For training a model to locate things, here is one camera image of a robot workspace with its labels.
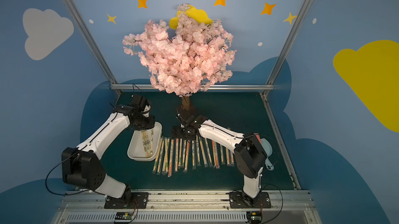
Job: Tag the chopsticks red print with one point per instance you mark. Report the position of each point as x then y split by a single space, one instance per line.
171 157

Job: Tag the chopsticks pair twelfth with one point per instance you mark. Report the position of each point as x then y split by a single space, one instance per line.
165 168

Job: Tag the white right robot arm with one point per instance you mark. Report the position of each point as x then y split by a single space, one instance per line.
250 156

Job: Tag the right black controller board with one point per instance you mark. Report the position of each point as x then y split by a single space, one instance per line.
254 217

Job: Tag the left green circuit board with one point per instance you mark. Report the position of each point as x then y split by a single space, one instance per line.
123 216

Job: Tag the chopsticks pair thirteenth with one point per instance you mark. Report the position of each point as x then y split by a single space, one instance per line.
159 169

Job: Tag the left aluminium corner post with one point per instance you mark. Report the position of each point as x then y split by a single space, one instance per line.
82 26

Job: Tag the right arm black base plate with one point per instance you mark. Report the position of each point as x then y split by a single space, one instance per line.
239 199

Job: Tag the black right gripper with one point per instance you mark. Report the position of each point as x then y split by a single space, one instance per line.
182 132

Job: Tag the red small brush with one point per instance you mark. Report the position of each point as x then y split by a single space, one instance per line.
258 136

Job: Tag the aluminium corner post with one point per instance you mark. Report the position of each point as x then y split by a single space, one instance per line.
82 26
301 15

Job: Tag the pink cherry blossom tree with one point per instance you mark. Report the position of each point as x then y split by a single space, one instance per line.
189 50

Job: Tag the white plastic storage box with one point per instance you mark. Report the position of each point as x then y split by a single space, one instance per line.
136 151

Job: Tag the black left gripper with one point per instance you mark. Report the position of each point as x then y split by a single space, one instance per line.
147 122

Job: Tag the chopsticks pair fifteenth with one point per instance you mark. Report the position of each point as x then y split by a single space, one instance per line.
151 142

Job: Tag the wrapped chopsticks panda print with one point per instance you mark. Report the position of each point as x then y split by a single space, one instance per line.
146 143

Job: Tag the chopsticks pair fourteenth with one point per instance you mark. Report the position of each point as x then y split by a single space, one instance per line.
156 163

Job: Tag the horizontal aluminium back rail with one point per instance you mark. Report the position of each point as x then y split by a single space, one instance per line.
217 87

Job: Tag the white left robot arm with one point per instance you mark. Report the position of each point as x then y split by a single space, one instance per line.
82 167

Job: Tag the chopsticks pair eleventh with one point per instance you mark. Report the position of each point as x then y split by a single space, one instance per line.
177 155

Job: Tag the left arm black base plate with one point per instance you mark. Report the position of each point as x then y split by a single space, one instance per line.
137 200

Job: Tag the front aluminium mounting rail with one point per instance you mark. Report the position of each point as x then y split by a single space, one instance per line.
184 207

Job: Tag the right aluminium corner post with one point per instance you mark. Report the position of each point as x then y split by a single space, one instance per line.
301 15

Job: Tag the right floor edge rail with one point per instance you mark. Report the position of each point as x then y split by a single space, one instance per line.
280 143

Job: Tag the light blue dustpan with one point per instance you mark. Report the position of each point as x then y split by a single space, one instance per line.
268 149

